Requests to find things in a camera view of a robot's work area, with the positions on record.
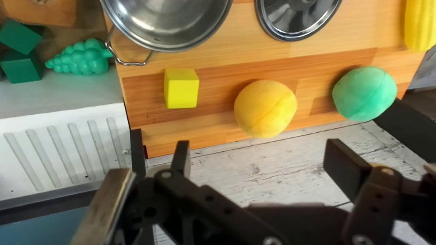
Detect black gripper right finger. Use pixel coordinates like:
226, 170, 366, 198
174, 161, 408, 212
322, 138, 403, 213

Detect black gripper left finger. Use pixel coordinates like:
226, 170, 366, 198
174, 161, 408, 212
129, 129, 190, 179

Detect yellow cube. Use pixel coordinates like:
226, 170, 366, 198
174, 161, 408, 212
163, 67, 200, 108

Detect silver pot on counter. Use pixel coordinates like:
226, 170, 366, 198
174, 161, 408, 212
99, 0, 233, 66

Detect silver pot lid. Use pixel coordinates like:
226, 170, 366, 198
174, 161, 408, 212
254, 0, 342, 42

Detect grey wood-pattern back panel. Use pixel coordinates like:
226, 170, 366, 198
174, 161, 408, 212
145, 118, 436, 245

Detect toy kitchen counter unit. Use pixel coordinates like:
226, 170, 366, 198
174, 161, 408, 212
0, 0, 436, 223

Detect green ball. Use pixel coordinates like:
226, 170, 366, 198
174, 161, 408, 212
331, 66, 397, 121

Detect yellow ball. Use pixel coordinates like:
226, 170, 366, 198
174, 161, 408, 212
233, 80, 298, 137

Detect green toy grapes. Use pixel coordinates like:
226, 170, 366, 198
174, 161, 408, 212
45, 38, 113, 76

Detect wooden toy block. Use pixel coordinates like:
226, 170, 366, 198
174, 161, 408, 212
0, 0, 77, 27

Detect dark green toy block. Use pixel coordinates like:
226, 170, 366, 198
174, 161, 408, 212
0, 18, 43, 54

